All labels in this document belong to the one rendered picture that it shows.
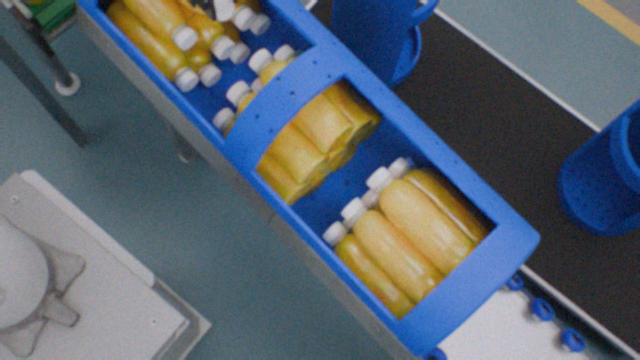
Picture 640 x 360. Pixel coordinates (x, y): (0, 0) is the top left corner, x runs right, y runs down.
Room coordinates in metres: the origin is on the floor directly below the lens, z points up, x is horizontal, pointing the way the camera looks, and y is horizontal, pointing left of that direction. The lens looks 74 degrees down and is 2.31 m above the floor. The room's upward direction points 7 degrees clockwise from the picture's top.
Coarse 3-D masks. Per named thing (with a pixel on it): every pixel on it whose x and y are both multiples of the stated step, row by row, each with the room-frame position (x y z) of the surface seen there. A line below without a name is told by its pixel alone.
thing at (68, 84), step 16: (0, 0) 0.70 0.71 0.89; (16, 0) 0.70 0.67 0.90; (16, 16) 0.67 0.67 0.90; (32, 16) 0.68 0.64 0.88; (32, 32) 0.64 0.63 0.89; (32, 48) 0.85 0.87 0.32; (48, 48) 0.64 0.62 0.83; (48, 64) 0.85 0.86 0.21; (64, 80) 0.85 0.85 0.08; (80, 80) 0.89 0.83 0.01
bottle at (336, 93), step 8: (288, 56) 0.55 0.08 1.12; (296, 56) 0.55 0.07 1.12; (328, 88) 0.49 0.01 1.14; (336, 88) 0.49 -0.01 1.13; (344, 88) 0.50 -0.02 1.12; (328, 96) 0.48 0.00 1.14; (336, 96) 0.48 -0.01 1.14; (344, 96) 0.48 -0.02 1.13; (352, 96) 0.49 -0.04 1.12; (336, 104) 0.46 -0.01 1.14; (344, 104) 0.47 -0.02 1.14; (352, 104) 0.47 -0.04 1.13; (360, 104) 0.48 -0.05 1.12; (344, 112) 0.45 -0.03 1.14; (352, 112) 0.45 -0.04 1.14; (360, 112) 0.46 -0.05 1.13; (368, 112) 0.46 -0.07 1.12; (352, 120) 0.44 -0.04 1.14; (360, 120) 0.44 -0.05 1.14; (368, 120) 0.45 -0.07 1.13; (360, 128) 0.43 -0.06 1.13; (352, 136) 0.42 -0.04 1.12; (360, 136) 0.43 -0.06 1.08; (344, 144) 0.41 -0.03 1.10
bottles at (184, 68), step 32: (256, 0) 0.68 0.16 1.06; (128, 32) 0.57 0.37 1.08; (224, 32) 0.61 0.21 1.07; (256, 32) 0.62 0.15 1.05; (160, 64) 0.52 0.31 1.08; (192, 64) 0.55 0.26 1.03; (224, 128) 0.42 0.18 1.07; (288, 192) 0.31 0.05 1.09; (352, 224) 0.29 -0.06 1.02; (352, 256) 0.22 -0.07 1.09; (384, 288) 0.17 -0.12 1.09
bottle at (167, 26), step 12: (132, 0) 0.61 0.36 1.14; (144, 0) 0.61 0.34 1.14; (156, 0) 0.61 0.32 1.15; (168, 0) 0.62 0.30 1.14; (144, 12) 0.59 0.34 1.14; (156, 12) 0.59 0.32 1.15; (168, 12) 0.59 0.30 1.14; (180, 12) 0.60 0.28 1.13; (144, 24) 0.58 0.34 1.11; (156, 24) 0.57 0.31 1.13; (168, 24) 0.57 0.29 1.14; (180, 24) 0.58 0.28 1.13; (168, 36) 0.56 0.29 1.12
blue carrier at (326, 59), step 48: (96, 0) 0.60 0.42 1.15; (288, 0) 0.62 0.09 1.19; (336, 48) 0.54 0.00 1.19; (192, 96) 0.50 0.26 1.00; (288, 96) 0.43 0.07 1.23; (384, 96) 0.47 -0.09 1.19; (240, 144) 0.36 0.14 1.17; (384, 144) 0.45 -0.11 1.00; (432, 144) 0.39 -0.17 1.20; (336, 192) 0.36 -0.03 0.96; (480, 192) 0.32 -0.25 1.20; (528, 240) 0.26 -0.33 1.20; (480, 288) 0.17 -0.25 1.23; (432, 336) 0.10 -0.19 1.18
